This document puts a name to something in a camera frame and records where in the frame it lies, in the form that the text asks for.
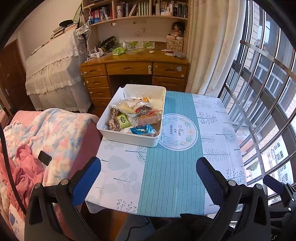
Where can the metal window bars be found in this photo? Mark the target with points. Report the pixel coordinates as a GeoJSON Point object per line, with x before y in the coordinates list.
{"type": "Point", "coordinates": [259, 97]}

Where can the wooden bookshelf hutch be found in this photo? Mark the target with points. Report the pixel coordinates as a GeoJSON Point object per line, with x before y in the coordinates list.
{"type": "Point", "coordinates": [138, 24]}

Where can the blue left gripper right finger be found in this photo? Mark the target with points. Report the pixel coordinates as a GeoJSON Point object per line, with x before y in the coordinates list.
{"type": "Point", "coordinates": [212, 180]}

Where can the white orange oats bar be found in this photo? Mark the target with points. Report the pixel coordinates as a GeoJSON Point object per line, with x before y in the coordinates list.
{"type": "Point", "coordinates": [144, 99]}

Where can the bread pack clear wrapper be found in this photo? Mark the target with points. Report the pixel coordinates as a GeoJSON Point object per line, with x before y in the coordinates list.
{"type": "Point", "coordinates": [128, 106]}

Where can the cream curtain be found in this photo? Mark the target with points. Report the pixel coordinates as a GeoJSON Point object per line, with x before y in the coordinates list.
{"type": "Point", "coordinates": [215, 30]}

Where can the green tissue pack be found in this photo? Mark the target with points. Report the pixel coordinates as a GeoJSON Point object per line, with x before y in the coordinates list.
{"type": "Point", "coordinates": [118, 51]}

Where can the wooden desk with drawers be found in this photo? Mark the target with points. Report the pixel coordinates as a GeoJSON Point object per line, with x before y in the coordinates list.
{"type": "Point", "coordinates": [103, 76]}

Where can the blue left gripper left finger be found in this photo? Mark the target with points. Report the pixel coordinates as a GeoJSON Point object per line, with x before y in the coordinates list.
{"type": "Point", "coordinates": [83, 180]}

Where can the lace covered cabinet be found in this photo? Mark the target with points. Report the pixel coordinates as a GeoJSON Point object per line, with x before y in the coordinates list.
{"type": "Point", "coordinates": [53, 77]}

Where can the clear bag orange cookies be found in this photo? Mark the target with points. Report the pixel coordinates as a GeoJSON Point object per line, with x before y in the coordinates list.
{"type": "Point", "coordinates": [149, 119]}

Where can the doll on desk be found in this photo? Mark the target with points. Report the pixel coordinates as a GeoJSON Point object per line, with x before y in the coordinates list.
{"type": "Point", "coordinates": [177, 31]}

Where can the black phone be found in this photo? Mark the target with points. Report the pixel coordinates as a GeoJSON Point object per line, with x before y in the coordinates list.
{"type": "Point", "coordinates": [44, 158]}

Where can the pink towel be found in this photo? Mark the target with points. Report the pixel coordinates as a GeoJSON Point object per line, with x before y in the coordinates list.
{"type": "Point", "coordinates": [26, 172]}

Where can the red dates zip bag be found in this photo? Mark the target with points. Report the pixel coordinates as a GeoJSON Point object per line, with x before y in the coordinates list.
{"type": "Point", "coordinates": [146, 110]}

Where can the leaf print tablecloth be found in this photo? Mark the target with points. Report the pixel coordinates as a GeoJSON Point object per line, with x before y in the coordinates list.
{"type": "Point", "coordinates": [162, 181]}

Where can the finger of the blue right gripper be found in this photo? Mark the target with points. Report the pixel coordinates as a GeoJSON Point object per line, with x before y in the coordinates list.
{"type": "Point", "coordinates": [273, 184]}

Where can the black floral bag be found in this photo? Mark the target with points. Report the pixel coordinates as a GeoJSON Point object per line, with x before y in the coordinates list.
{"type": "Point", "coordinates": [109, 45]}

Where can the brown wooden door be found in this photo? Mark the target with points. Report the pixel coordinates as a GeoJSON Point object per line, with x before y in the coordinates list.
{"type": "Point", "coordinates": [13, 78]}

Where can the green pineapple cake pack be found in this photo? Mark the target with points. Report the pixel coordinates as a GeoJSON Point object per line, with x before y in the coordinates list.
{"type": "Point", "coordinates": [123, 121]}

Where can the peanut brittle clear pack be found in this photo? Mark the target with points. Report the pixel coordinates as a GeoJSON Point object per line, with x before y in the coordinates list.
{"type": "Point", "coordinates": [114, 112]}

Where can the pastel floral blanket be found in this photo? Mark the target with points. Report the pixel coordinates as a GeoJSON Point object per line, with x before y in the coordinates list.
{"type": "Point", "coordinates": [71, 139]}

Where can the blue foil candy pack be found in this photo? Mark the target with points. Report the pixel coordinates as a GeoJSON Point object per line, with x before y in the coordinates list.
{"type": "Point", "coordinates": [146, 130]}

